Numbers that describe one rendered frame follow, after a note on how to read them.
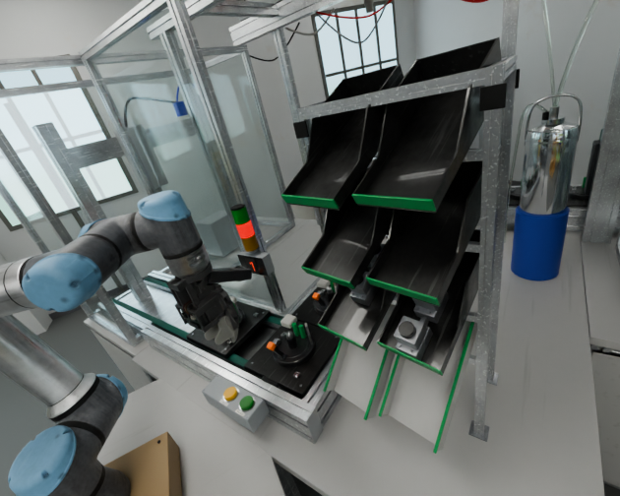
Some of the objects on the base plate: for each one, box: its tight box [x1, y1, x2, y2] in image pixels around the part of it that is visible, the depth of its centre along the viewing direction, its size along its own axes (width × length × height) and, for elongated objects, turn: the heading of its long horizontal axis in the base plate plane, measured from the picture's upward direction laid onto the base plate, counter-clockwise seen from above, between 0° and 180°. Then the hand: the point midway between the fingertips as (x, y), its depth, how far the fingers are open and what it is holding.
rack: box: [293, 55, 518, 442], centre depth 73 cm, size 21×36×80 cm, turn 79°
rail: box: [141, 325, 324, 444], centre depth 107 cm, size 6×89×11 cm, turn 79°
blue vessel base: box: [511, 206, 570, 281], centre depth 116 cm, size 16×16×27 cm
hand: (233, 335), depth 70 cm, fingers closed
